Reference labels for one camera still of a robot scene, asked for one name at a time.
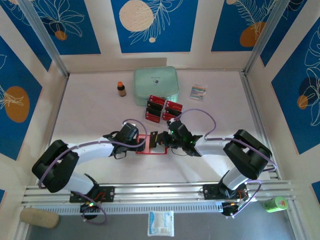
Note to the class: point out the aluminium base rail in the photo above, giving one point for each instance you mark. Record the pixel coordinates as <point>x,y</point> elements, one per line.
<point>160,192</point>

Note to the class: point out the red card holder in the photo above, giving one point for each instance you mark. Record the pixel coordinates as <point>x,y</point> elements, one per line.
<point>157,151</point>

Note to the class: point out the white blue gauze packet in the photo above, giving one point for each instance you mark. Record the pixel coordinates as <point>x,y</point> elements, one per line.
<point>160,223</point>

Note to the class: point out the aluminium table edge rail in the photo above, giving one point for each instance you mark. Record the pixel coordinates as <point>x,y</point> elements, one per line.
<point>254,105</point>

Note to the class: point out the green cylindrical can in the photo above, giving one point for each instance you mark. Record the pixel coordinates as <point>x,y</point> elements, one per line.
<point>275,204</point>

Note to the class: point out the aluminium frame post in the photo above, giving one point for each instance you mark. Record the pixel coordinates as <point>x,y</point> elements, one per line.
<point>42,32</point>
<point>267,32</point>

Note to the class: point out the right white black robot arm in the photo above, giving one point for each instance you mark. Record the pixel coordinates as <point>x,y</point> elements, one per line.
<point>212,147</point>

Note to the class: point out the brown bottle orange cap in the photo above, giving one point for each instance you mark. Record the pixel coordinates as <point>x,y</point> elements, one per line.
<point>121,90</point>

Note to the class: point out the mint green zip pouch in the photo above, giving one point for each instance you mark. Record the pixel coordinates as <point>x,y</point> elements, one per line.
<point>155,82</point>

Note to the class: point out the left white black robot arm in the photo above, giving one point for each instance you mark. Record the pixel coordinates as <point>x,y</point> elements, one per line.
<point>95,148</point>

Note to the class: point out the black credit card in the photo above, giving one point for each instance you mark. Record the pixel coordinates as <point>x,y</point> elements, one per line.
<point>172,111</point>
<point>153,105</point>
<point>154,140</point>
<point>152,112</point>

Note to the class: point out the small printed sachet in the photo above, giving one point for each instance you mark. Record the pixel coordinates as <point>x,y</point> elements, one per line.
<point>198,92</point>

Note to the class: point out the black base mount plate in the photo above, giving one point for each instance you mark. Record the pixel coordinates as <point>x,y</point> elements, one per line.
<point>107,193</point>
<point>211,191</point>

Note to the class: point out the beige foam roll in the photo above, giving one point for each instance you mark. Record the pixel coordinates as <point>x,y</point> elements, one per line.
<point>40,218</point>

